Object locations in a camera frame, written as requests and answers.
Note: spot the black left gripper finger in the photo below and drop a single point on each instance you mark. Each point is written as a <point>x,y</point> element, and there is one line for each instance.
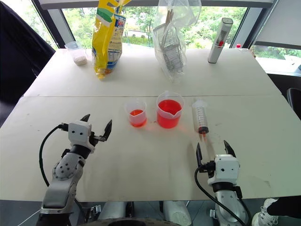
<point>108,129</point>
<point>85,118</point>

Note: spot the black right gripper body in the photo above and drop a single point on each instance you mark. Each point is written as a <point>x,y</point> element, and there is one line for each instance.
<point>211,168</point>

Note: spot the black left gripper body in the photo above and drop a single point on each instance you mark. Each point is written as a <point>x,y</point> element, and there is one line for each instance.
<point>94,139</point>

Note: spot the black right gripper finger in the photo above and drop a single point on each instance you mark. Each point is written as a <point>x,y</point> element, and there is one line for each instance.
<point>229,148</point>
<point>199,155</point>

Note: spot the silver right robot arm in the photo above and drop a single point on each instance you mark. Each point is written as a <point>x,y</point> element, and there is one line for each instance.
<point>227,204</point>

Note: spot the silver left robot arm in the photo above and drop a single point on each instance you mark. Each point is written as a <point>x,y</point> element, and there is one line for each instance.
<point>61,179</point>

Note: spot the small clear cup red liquid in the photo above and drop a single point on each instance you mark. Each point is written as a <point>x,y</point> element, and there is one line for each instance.
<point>136,116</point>

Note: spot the clear plastic syringe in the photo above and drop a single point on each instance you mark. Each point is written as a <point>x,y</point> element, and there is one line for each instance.
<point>201,115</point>

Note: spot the large beaker red liquid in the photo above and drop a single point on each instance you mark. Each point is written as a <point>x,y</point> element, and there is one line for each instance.
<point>169,113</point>

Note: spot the clear cup with white powder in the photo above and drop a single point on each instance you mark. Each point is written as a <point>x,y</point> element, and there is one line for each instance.
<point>77,55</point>

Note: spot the white sneaker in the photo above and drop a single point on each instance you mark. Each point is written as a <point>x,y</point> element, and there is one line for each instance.
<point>264,212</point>

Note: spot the yellow snack bag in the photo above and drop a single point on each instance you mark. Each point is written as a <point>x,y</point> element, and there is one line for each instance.
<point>104,40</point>

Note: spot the black trouser leg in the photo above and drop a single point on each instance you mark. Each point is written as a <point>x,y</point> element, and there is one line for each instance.
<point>285,207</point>

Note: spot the black rounded chair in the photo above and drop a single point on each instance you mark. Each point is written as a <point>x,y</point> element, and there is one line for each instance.
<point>295,99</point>

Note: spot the dark chair back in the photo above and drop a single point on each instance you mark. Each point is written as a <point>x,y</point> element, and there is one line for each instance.
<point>18,61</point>

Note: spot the red bottle cap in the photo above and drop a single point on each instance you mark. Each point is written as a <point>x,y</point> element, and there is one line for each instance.
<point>238,45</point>

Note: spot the white cylindrical device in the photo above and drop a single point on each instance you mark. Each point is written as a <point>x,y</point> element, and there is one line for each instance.
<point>219,41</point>

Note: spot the clear plastic bag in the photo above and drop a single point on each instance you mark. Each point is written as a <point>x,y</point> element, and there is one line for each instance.
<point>174,35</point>

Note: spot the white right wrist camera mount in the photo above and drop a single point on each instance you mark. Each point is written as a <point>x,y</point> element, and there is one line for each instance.
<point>227,168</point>

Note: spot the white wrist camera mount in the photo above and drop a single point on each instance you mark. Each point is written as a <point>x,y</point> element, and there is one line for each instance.
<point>78,133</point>
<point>227,168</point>

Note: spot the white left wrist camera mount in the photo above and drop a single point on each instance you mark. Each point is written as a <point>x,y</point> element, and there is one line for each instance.
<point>78,133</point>

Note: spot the white cylindrical post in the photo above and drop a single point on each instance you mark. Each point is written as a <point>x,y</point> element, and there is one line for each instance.
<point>113,210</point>
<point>176,212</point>

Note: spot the dark window frame post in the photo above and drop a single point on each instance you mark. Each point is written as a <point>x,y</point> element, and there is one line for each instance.
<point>245,23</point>
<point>57,26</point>

